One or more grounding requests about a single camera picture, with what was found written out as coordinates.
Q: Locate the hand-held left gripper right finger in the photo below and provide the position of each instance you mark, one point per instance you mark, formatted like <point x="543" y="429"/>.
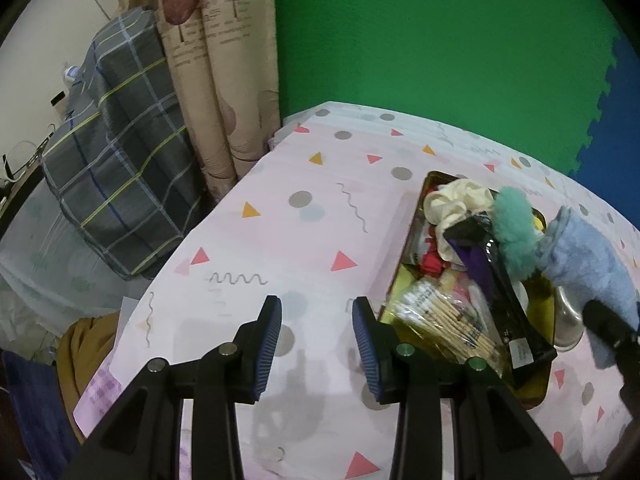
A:
<point x="367" y="355"/>

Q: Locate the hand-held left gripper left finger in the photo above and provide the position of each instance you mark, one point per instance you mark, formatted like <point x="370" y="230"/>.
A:
<point x="265" y="355"/>

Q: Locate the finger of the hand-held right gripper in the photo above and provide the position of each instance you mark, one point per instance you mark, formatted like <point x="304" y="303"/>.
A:
<point x="610" y="322"/>

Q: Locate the gold rectangular tin box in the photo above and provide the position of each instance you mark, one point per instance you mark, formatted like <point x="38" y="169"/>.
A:
<point x="400" y="300"/>

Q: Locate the light blue towel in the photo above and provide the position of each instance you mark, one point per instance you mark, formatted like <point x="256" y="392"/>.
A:
<point x="585" y="260"/>

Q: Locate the pack of cotton swabs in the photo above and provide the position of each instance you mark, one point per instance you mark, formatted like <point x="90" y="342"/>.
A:
<point x="440" y="320"/>

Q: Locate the black glossy packet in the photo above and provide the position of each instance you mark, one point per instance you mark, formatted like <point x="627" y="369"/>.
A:
<point x="520" y="320"/>

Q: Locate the white printed sock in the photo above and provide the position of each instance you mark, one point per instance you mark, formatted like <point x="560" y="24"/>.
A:
<point x="424" y="245"/>

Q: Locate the teal fluffy scrunchie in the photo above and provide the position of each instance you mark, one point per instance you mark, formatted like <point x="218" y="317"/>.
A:
<point x="517" y="230"/>

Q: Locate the cream satin scrunchie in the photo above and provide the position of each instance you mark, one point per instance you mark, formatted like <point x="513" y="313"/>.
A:
<point x="455" y="205"/>

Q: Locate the stainless steel bowl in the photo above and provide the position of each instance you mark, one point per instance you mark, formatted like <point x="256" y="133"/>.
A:
<point x="567" y="320"/>

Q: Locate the pink patterned tablecloth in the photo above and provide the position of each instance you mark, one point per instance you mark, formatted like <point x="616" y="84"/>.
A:
<point x="300" y="240"/>

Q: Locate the mustard yellow cloth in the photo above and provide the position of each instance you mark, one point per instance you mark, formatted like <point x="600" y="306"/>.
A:
<point x="85" y="355"/>

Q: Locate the blue foam mat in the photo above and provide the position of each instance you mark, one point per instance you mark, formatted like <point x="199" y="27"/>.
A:
<point x="622" y="125"/>

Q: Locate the white sheer sheet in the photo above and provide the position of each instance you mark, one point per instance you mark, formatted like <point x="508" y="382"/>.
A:
<point x="45" y="270"/>

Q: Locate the dark blue cloth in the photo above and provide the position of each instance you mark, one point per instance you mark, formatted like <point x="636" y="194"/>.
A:
<point x="35" y="420"/>

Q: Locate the grey plaid blanket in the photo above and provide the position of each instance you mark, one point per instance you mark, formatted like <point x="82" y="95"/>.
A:
<point x="125" y="150"/>

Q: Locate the beige printed curtain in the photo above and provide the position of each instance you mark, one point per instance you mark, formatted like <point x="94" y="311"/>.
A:
<point x="220" y="85"/>

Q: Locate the green foam mat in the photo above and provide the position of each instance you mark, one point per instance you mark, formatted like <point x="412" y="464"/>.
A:
<point x="440" y="35"/>

